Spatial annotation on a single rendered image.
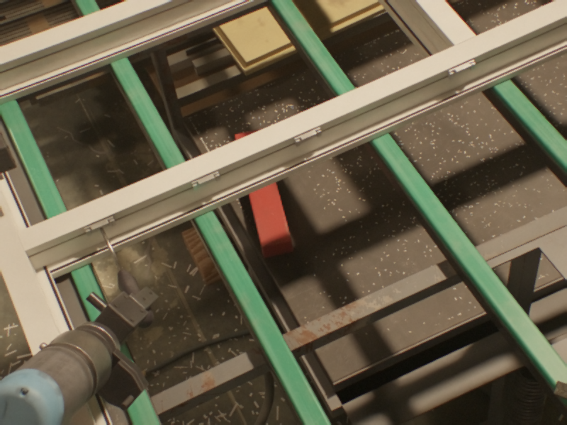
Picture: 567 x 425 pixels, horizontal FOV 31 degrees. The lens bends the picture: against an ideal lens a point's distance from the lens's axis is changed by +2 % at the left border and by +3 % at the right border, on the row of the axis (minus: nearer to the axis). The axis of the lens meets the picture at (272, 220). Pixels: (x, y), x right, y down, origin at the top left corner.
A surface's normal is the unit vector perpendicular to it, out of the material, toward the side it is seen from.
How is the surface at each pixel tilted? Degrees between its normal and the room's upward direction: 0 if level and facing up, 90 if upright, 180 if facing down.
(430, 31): 90
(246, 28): 0
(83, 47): 90
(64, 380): 56
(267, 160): 90
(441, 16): 0
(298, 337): 0
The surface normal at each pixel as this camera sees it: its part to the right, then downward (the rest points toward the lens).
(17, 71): 0.43, 0.70
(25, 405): -0.27, 0.25
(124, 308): 0.59, -0.69
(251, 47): -0.10, -0.59
